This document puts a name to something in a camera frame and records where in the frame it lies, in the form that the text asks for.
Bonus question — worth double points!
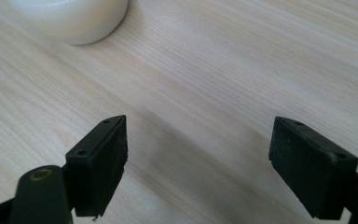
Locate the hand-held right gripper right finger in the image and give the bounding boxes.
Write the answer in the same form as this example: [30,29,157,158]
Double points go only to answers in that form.
[268,116,358,221]

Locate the white ceramic bowl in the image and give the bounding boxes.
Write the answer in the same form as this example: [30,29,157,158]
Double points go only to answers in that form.
[8,0,130,47]

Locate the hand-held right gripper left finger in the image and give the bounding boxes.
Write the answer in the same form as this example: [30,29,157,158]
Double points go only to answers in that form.
[64,114,129,218]

